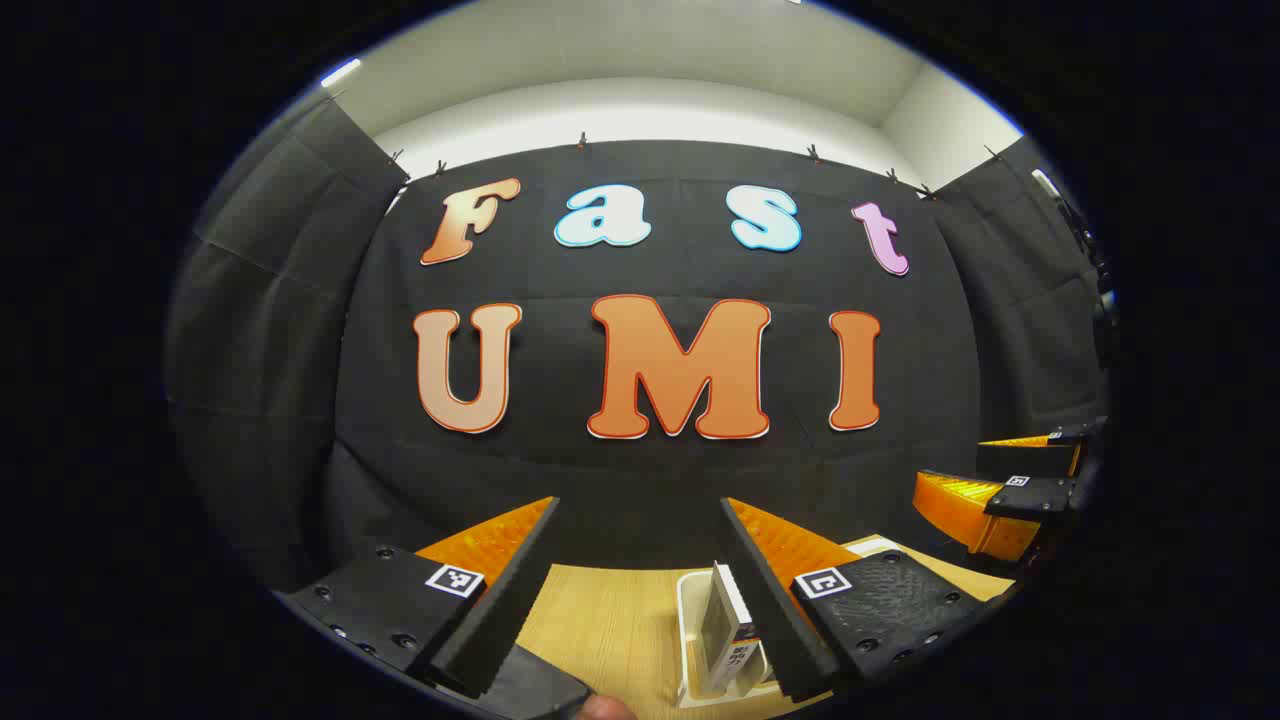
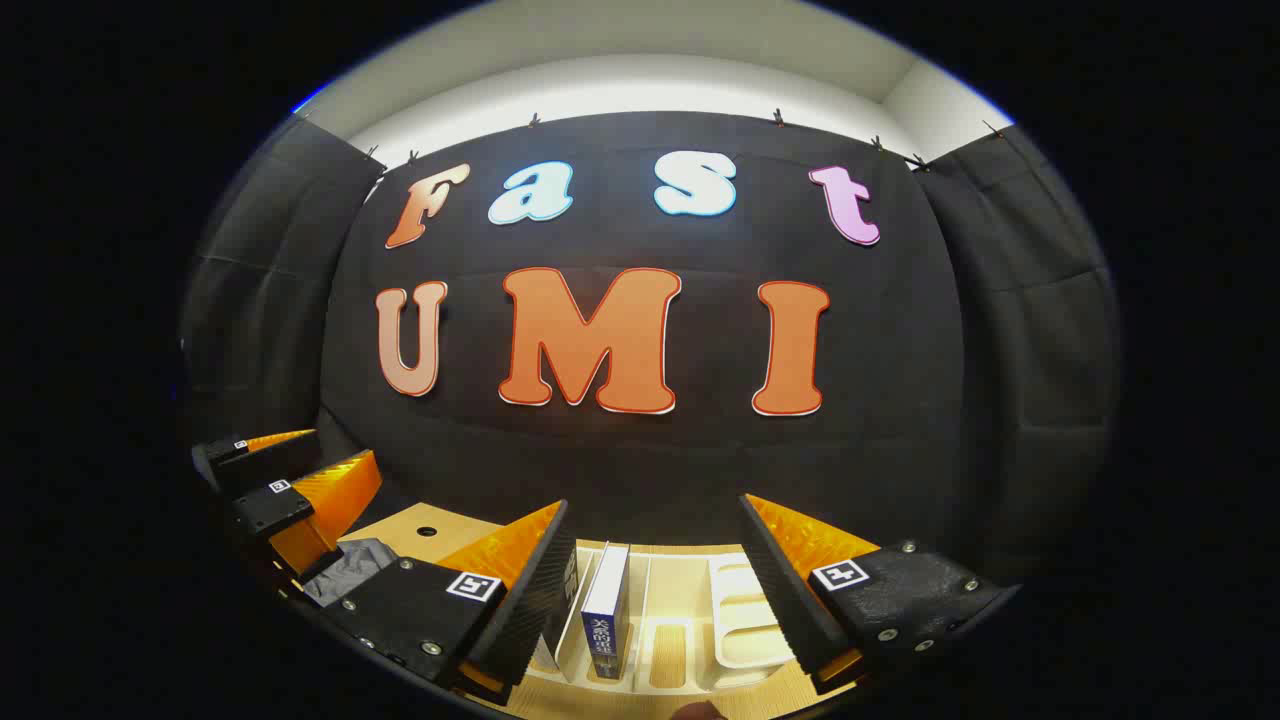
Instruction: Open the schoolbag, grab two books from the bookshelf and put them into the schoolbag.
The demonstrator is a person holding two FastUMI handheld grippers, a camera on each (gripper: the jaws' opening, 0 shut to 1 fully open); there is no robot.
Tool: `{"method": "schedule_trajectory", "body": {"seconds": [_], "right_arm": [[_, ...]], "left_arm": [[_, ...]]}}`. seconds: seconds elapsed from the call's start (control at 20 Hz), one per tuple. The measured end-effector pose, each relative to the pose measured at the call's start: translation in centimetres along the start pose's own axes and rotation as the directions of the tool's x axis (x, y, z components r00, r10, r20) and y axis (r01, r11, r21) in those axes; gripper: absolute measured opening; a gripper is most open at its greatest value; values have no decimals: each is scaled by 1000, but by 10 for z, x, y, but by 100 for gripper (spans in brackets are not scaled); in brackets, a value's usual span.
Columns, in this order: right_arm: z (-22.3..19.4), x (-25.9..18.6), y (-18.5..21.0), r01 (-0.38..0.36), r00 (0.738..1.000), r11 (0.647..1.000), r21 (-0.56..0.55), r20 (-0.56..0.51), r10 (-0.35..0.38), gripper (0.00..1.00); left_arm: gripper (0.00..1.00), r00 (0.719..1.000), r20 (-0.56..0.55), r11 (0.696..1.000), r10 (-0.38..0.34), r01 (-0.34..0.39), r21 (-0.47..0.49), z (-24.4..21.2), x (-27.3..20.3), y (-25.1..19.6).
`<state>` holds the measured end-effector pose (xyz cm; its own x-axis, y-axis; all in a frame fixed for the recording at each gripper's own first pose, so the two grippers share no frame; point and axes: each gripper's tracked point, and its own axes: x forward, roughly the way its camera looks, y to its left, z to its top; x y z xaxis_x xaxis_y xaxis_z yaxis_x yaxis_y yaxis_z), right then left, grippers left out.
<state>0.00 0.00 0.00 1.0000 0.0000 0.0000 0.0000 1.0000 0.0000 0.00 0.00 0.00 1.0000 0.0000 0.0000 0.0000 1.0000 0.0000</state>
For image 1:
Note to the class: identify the ceiling light strip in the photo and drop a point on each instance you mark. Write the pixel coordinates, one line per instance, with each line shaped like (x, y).
(340, 72)

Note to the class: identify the dark equipment stand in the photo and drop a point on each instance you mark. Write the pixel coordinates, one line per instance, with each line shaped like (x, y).
(1085, 250)

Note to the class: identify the white plastic bookshelf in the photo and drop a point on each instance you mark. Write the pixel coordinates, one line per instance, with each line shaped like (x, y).
(690, 640)

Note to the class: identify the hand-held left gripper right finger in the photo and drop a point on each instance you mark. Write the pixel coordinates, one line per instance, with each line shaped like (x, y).
(775, 620)

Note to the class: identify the book with grey cover picture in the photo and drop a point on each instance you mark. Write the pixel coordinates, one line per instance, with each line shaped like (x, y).
(720, 620)

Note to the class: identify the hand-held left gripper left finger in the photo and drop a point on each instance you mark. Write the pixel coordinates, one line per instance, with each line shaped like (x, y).
(500, 610)

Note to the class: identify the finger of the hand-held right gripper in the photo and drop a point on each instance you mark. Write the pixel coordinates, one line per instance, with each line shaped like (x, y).
(960, 510)
(1030, 460)

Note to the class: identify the row of small backdrop clips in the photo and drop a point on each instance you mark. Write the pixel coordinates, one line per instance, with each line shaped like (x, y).
(581, 140)

